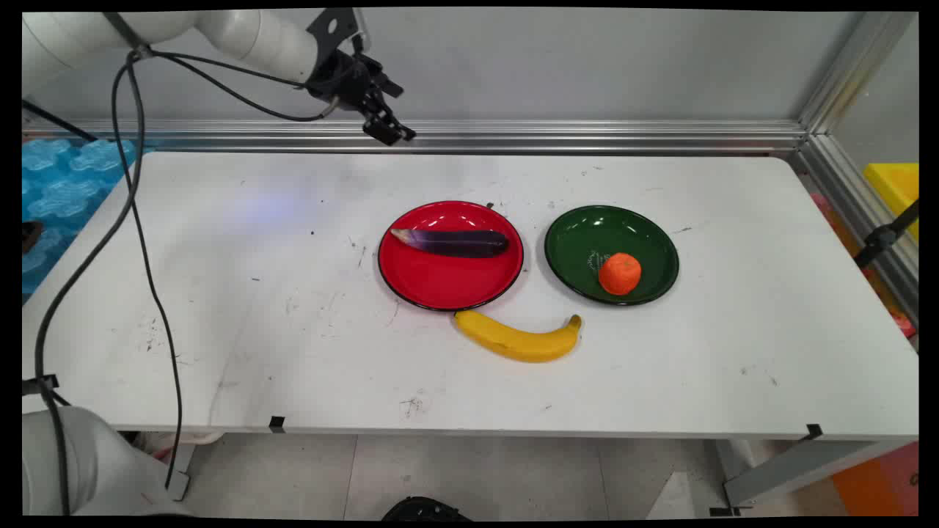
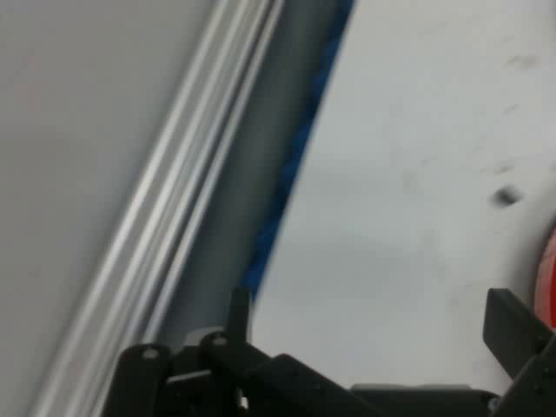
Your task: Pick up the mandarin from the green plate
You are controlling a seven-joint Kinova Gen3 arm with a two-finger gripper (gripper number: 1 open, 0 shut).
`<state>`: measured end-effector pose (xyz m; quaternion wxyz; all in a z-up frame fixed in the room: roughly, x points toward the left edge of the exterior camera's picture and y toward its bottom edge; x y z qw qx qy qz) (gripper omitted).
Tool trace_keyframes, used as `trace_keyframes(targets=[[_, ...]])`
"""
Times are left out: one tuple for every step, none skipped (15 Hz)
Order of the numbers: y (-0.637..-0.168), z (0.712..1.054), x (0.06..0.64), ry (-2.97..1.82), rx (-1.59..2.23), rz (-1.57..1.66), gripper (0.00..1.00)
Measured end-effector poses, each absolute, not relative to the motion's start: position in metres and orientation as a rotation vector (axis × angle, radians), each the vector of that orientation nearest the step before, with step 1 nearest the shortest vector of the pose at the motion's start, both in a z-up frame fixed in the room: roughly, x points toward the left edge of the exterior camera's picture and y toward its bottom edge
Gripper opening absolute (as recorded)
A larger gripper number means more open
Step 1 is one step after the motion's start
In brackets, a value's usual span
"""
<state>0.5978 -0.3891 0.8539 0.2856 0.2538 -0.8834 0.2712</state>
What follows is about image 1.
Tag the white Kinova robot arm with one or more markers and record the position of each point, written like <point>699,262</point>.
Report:
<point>242,33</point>

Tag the orange box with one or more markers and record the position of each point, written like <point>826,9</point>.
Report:
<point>880,484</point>

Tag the yellow banana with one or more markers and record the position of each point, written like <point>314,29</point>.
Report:
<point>513,343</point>

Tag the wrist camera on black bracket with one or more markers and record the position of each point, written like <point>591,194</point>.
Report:
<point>334,28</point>

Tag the black round object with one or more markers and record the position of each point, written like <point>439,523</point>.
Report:
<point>425,510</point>

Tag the dark brown object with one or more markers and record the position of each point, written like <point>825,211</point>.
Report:
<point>31,236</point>

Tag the pink red object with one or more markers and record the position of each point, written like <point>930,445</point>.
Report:
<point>904,324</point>

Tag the white table leg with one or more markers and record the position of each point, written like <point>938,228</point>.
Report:
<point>185,455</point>

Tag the black table edge clip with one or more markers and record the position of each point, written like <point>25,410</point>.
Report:
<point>276,424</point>
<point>813,432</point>

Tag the black stand clamp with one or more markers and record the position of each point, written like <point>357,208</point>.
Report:
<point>884,236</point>

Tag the red round plate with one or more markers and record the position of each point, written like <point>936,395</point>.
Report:
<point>447,282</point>

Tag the short aluminium frame rail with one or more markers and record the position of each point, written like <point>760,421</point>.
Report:
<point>836,191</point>

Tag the grey metal table leg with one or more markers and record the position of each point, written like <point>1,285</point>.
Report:
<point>792,469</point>

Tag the yellow plastic box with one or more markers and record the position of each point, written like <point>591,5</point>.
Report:
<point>899,187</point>

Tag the blue foam mat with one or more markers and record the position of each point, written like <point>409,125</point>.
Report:
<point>66,191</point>

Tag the long horizontal aluminium frame rail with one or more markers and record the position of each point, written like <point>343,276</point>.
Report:
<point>587,136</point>

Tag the green round plate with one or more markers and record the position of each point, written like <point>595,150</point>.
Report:
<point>579,235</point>

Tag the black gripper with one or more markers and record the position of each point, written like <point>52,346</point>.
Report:
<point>341,77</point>

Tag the aluminium frame post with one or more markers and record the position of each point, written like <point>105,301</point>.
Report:
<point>855,73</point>

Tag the thin black rod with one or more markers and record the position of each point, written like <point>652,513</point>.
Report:
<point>59,121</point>

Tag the orange mandarin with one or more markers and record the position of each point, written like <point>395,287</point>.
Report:
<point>620,273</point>

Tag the purple eggplant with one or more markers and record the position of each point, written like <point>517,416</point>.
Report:
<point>462,243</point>

